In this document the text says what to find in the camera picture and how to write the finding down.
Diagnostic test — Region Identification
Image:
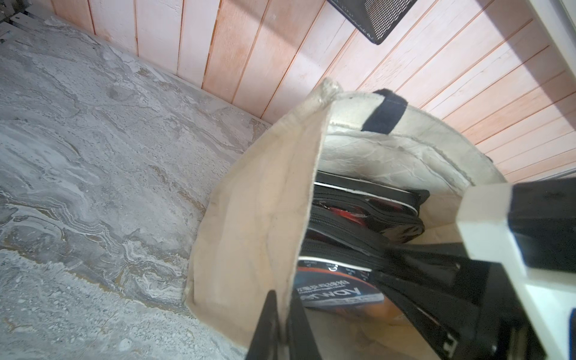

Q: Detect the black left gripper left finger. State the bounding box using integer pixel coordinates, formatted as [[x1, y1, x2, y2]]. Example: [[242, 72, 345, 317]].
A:
[[245, 290, 279, 360]]

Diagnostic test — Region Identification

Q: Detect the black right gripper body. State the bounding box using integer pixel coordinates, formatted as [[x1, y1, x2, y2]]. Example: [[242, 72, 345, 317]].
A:
[[373, 178, 575, 359]]

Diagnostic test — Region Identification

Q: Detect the black mesh wall basket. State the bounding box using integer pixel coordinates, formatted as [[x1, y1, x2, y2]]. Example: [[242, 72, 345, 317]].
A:
[[328, 0, 417, 45]]

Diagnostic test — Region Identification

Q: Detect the cream canvas tote bag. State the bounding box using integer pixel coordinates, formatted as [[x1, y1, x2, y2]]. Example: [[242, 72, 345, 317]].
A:
[[184, 79, 505, 347]]

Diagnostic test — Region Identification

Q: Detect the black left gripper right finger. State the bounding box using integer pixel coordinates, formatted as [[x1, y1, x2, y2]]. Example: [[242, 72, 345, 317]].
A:
[[286, 292, 322, 360]]

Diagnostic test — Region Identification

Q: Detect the orange ball paddle case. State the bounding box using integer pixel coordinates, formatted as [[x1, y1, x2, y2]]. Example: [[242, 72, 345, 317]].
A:
[[294, 238, 410, 326]]

